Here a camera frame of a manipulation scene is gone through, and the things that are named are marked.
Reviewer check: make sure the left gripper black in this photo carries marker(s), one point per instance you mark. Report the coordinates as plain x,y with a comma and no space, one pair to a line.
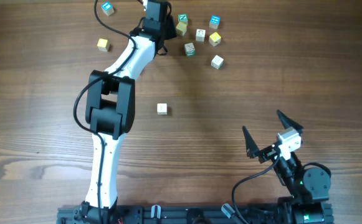
171,22

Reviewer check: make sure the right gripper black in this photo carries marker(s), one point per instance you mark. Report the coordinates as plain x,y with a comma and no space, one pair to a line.
253,150

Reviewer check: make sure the white block green edge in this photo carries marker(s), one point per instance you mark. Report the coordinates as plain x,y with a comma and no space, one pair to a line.
189,49

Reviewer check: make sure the plain white block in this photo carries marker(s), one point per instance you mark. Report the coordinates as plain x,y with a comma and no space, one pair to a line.
217,62
162,108

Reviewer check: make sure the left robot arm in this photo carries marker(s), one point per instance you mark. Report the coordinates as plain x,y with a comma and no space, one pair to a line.
110,109

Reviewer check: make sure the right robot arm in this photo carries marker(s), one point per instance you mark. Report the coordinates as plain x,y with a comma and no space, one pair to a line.
307,184

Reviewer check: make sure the yellow block centre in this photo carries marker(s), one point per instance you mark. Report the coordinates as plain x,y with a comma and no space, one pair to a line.
181,29

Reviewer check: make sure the yellow block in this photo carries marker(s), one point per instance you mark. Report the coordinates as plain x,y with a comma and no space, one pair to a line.
181,29
215,39
103,45

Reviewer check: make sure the green letter N block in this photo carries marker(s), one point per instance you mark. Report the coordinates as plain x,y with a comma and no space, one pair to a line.
183,18

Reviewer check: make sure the white picture block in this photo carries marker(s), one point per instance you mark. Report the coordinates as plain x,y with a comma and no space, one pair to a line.
200,35

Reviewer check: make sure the blue letter block far left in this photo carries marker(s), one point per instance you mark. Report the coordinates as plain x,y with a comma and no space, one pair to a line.
107,8

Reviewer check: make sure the blue block top right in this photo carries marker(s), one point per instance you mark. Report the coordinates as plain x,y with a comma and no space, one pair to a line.
214,22

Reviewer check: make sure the yellow block right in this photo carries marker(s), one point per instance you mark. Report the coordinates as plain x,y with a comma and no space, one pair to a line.
215,39

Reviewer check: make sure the yellow block left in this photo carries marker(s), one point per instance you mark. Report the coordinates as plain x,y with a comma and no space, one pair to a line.
103,45

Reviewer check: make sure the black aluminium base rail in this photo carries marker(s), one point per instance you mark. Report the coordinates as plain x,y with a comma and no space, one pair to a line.
196,214

